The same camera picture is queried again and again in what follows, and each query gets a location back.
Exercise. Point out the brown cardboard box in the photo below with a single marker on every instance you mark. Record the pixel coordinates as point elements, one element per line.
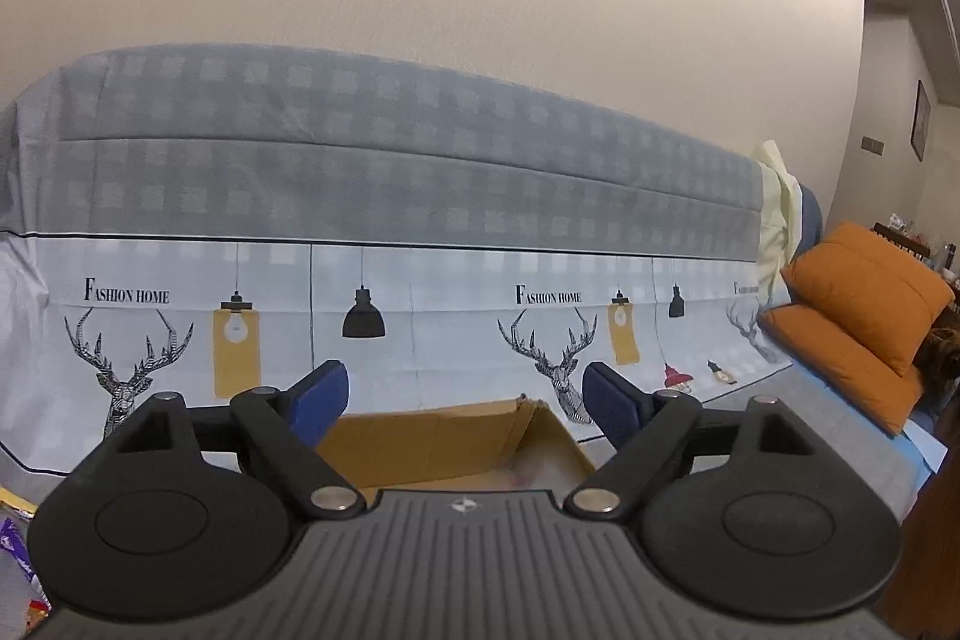
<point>450,445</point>

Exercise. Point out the colourful snack packet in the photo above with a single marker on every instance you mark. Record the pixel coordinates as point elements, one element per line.
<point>37,614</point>

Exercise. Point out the purple snack packet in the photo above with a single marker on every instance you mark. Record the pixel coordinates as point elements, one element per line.
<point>15,546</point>

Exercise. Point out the wall light switch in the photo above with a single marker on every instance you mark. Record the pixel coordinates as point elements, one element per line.
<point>872,144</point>

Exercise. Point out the dark brown furry object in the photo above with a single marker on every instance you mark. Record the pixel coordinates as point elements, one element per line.
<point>941,362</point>

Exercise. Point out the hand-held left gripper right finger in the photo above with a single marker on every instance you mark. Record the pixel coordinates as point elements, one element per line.
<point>611,401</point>

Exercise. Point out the dark wooden furniture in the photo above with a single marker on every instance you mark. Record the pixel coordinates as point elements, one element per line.
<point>930,535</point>

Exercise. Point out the blue sofa cushion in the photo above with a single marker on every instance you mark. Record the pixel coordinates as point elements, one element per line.
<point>811,216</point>

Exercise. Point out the deer printed sofa sheet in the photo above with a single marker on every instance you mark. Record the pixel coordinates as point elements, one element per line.
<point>420,310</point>

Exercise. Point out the small framed wall picture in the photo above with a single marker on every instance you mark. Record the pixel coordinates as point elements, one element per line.
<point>920,123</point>

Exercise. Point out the orange cushion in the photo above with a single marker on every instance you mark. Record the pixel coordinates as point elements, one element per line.
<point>870,287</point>
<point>832,362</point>

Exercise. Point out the cream cloth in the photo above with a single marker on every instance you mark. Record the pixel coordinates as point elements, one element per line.
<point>772,212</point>

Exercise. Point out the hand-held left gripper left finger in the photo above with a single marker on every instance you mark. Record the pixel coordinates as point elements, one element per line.
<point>319,401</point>

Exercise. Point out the light blue sheet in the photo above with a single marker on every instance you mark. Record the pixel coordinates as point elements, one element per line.
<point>924,441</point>

